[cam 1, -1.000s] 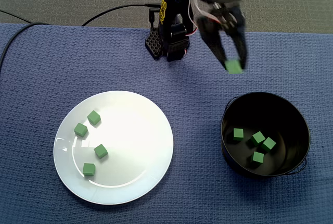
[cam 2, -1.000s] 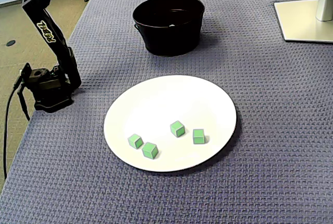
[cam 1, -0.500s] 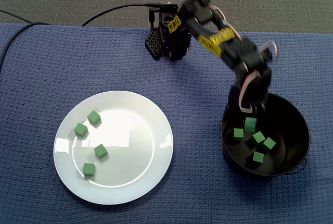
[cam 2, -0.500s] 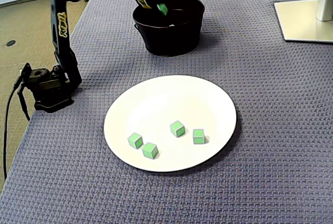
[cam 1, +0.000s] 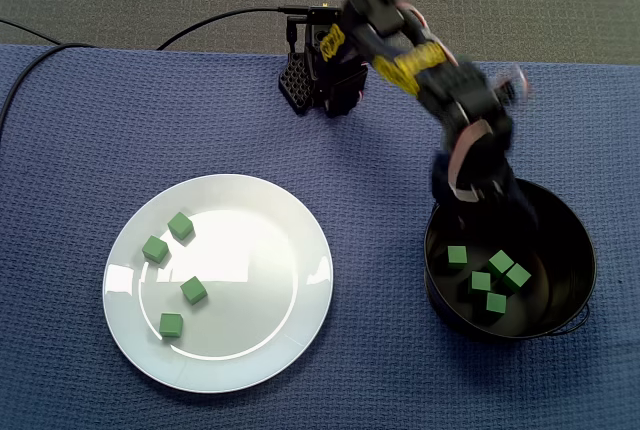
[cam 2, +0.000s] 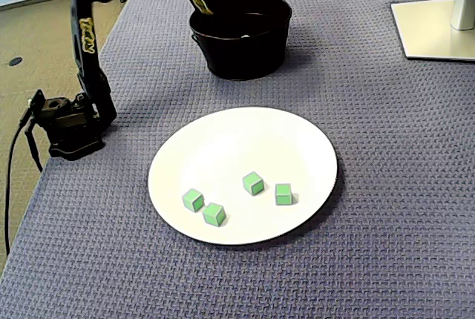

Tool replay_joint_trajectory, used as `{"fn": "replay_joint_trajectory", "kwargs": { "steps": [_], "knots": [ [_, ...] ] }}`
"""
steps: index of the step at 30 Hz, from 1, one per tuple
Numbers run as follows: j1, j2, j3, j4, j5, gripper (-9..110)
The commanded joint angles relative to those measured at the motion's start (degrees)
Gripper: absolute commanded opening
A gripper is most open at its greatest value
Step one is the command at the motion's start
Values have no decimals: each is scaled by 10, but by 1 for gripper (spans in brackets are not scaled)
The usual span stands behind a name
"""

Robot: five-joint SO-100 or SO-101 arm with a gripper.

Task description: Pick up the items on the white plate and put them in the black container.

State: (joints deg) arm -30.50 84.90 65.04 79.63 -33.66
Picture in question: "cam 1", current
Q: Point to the black metal bucket container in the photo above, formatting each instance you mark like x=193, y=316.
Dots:
x=565, y=260

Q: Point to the white round plate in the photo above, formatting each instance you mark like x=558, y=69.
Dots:
x=280, y=330

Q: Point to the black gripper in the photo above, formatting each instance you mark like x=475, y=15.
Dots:
x=505, y=195

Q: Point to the blue woven table cloth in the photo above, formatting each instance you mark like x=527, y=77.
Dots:
x=350, y=250

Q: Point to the black robot arm with stickers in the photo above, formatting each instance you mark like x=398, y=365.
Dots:
x=395, y=62

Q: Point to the green cube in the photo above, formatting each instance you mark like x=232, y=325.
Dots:
x=171, y=325
x=180, y=226
x=496, y=302
x=193, y=290
x=457, y=256
x=480, y=282
x=155, y=249
x=517, y=277
x=501, y=262

